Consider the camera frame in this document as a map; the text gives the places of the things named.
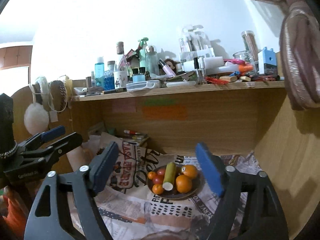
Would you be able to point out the blue patterned glass jar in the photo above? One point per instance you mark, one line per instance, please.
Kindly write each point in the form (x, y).
(109, 76)

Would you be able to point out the white cosmetics organizer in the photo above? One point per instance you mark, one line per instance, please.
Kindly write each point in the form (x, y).
(194, 43)

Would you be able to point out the blue liquid bottle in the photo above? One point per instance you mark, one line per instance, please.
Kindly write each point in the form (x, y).
(99, 71)

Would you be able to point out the small tangerine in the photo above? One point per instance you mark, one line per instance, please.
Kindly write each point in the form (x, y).
(157, 189)
(152, 175)

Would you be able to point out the dark round plate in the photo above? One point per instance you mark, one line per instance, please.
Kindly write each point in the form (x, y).
(174, 194)

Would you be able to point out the blue pencil sharpener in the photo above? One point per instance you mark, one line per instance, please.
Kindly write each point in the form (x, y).
(267, 62)

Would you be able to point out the orange sticky note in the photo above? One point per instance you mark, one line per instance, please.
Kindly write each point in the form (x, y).
(172, 112)

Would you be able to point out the green spray bottle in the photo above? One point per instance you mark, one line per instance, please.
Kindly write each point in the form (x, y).
(142, 51)

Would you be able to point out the small tangerine back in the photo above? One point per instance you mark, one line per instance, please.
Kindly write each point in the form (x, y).
(152, 175)

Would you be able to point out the red tomato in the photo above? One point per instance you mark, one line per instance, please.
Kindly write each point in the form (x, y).
(158, 179)
(161, 171)

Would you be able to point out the wooden shelf board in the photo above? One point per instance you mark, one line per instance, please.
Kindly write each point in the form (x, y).
(182, 90)

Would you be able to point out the printed newspaper sheet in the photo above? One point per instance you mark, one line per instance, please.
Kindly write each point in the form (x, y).
(129, 208)

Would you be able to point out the yellow banana piece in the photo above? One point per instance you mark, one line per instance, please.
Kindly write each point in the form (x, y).
(169, 177)

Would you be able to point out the clear tube container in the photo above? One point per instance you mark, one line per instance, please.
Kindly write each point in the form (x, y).
(250, 43)

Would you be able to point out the pink striped curtain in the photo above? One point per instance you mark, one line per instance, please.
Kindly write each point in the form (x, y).
(299, 52)

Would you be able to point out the clear glass wine bottle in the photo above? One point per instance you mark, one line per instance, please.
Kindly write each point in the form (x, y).
(120, 71)

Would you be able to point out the small tangerine front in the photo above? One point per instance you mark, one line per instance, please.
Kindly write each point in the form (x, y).
(157, 189)

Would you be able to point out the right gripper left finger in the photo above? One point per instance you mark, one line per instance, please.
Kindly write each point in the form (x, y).
(50, 216)

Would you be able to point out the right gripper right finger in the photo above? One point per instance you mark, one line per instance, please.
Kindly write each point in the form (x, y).
(263, 216)

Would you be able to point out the white fluffy earmuffs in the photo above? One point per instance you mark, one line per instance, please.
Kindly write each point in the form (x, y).
(36, 117)

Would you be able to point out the orange with sticker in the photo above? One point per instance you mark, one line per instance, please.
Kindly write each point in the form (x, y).
(189, 170)

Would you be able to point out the clear plastic flat box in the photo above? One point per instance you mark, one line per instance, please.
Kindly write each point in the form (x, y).
(143, 85)

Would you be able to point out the green sticky note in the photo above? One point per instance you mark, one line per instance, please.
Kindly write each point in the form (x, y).
(159, 102)

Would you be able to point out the large plain orange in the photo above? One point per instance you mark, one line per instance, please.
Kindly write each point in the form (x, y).
(183, 184)

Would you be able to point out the pink sticky note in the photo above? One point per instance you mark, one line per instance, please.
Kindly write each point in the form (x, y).
(124, 106)

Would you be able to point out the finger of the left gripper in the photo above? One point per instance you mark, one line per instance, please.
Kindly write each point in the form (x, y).
(62, 146)
(37, 140)

